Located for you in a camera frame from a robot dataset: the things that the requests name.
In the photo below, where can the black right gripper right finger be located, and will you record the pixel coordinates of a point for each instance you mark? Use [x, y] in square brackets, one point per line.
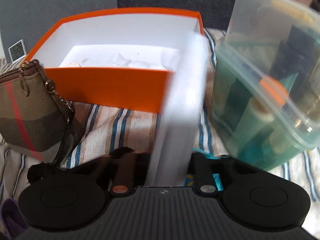
[210, 175]

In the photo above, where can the black hair scrunchie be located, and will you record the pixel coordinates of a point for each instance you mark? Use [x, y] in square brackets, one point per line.
[44, 172]

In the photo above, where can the white digital clock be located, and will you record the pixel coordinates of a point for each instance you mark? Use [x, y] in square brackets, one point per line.
[17, 51]

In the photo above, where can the orange cardboard box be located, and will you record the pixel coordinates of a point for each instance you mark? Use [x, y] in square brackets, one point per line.
[116, 57]

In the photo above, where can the purple fabric cloth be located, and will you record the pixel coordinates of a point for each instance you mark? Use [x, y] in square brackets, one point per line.
[12, 219]

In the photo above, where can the brown plaid zipper pouch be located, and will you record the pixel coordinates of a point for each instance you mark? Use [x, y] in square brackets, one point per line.
[35, 120]

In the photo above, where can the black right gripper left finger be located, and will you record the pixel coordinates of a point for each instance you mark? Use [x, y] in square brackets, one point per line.
[127, 169]

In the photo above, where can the clear plastic storage container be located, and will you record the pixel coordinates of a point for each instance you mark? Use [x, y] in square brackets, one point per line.
[266, 84]

